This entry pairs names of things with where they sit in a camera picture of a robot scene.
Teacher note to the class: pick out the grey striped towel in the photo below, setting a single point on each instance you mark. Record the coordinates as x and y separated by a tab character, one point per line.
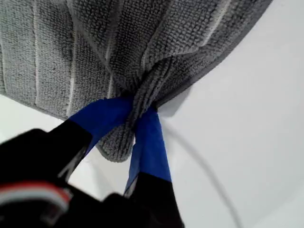
71	59

